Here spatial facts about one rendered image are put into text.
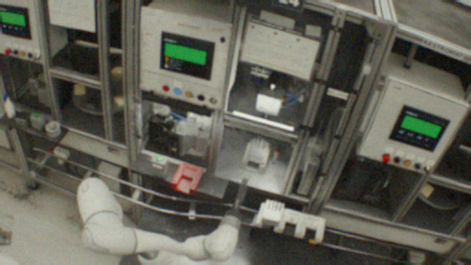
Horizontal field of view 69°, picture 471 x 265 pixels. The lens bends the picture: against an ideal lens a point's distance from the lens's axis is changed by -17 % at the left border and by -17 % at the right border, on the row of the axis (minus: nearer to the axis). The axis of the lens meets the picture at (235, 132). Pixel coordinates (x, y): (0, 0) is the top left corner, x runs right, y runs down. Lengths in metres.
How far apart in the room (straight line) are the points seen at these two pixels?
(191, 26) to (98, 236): 0.94
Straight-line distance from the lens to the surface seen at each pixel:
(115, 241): 1.36
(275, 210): 2.13
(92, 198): 1.44
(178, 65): 1.82
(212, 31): 1.71
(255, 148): 2.26
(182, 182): 2.18
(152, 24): 1.80
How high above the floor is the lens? 2.59
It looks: 42 degrees down
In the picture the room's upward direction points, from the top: 10 degrees clockwise
